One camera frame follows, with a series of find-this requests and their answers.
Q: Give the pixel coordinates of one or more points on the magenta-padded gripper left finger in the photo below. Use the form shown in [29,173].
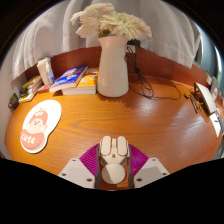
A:
[77,173]

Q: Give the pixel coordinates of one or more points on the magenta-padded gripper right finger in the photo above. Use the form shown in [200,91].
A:
[150,171]

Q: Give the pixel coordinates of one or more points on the white computer mouse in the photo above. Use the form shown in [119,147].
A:
[113,156]

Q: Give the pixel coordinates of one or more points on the round cartoon mouse pad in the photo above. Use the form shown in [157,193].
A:
[38,128]

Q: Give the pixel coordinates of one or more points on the white paper card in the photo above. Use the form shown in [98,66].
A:
[216,124]

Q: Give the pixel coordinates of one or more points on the orange book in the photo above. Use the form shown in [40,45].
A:
[87,83]

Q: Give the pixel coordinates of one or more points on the flat red notebook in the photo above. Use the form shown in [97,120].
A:
[44,88]

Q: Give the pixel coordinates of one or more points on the white flat device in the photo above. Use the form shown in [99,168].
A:
[205,98]

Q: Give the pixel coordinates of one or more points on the blue book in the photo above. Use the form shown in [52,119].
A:
[68,79]

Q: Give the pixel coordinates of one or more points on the small clear bottle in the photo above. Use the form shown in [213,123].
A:
[50,76]

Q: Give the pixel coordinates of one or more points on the yellow and black book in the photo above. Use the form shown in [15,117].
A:
[31,81]

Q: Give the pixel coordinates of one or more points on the white ceramic vase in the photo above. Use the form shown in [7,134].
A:
[112,71]

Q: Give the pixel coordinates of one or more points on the white lidded cup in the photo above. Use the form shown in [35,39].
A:
[42,71]

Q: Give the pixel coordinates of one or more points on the white curtain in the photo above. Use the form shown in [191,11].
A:
[50,30]

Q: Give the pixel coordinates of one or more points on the white and pink flower bouquet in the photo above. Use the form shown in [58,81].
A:
[115,21]

